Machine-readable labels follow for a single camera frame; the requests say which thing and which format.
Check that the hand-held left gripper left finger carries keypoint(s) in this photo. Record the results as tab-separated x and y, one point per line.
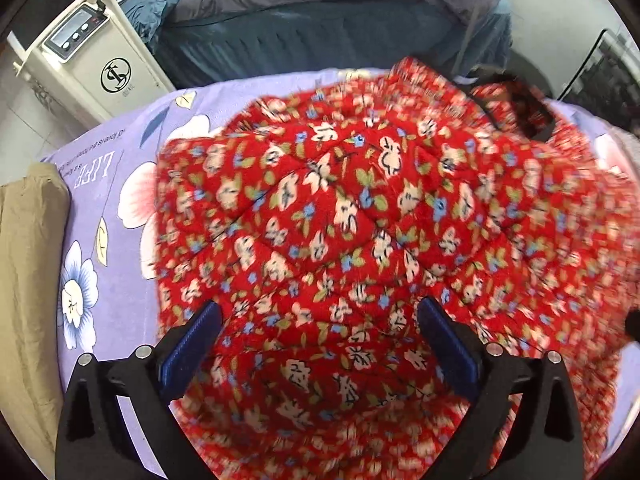
192	347

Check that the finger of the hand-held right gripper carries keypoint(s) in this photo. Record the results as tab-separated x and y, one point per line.
633	327

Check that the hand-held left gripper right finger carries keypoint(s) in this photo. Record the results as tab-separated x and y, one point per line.
450	345

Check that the red floral quilted jacket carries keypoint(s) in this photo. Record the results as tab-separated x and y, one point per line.
380	260

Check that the purple floral bed sheet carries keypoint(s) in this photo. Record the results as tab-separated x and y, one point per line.
115	200

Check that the tan folded garment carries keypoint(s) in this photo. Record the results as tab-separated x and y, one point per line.
27	280

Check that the white appliance cabinet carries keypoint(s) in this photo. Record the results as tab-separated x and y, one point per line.
95	55

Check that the dark blue bed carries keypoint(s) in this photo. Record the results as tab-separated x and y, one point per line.
310	40

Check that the clear plastic pole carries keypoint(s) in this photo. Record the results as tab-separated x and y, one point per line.
475	10

